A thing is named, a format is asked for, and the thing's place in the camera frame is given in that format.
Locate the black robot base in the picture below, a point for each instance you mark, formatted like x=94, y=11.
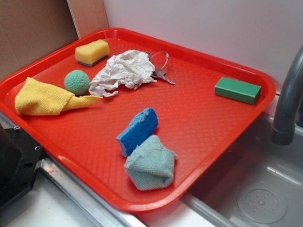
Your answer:
x=20, y=158

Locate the light blue folded cloth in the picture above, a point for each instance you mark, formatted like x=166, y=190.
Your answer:
x=151, y=165

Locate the yellow cloth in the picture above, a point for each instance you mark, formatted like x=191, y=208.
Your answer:
x=37, y=98

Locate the blue sponge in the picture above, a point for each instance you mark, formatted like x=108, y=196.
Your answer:
x=139, y=129

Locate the red plastic tray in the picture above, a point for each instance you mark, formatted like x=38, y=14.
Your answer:
x=194, y=122

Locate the crumpled white paper towel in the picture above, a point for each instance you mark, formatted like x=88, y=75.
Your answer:
x=131, y=69

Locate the green rectangular block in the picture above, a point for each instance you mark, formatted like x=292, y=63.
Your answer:
x=237, y=90

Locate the green textured ball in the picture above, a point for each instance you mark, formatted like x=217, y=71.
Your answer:
x=77, y=82

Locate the yellow sponge with dark pad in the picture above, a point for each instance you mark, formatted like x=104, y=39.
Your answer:
x=91, y=53

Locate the grey plastic sink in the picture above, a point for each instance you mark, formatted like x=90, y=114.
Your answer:
x=254, y=183

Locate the grey faucet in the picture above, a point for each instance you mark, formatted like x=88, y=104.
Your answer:
x=289, y=110

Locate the brown cardboard panel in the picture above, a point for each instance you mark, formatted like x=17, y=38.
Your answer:
x=32, y=29

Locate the silver keys on ring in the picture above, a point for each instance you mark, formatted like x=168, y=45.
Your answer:
x=160, y=72

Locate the metal rail strip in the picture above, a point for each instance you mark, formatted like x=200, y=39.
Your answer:
x=58, y=199

